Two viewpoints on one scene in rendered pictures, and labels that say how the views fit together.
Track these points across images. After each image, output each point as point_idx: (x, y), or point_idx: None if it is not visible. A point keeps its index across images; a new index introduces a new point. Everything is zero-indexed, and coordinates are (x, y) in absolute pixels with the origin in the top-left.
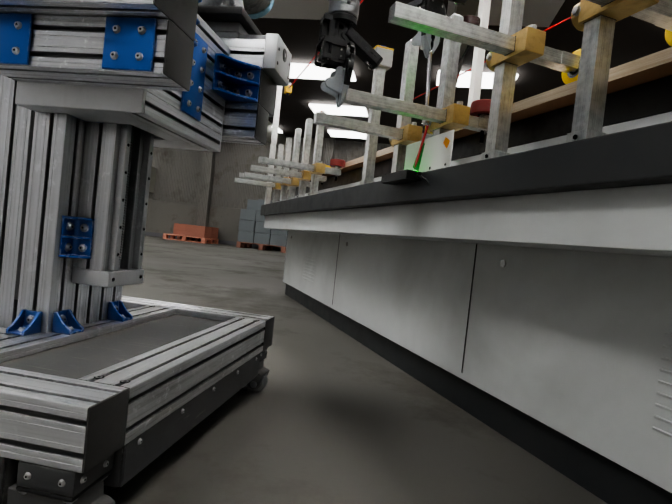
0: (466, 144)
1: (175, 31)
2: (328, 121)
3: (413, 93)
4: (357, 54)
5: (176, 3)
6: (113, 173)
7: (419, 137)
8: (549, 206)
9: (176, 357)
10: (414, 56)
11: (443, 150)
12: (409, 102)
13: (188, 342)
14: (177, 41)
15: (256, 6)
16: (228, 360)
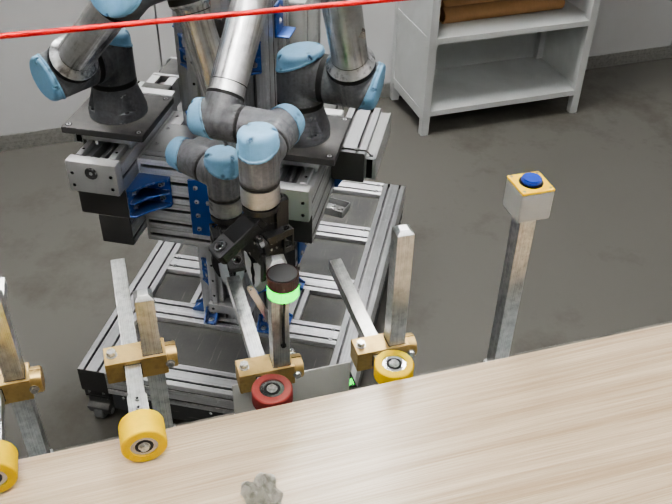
0: None
1: (106, 218)
2: (333, 276)
3: (392, 302)
4: None
5: (102, 204)
6: (206, 247)
7: (356, 364)
8: None
9: (166, 377)
10: (393, 253)
11: (251, 397)
12: (241, 326)
13: (205, 375)
14: (110, 222)
15: (346, 106)
16: (229, 406)
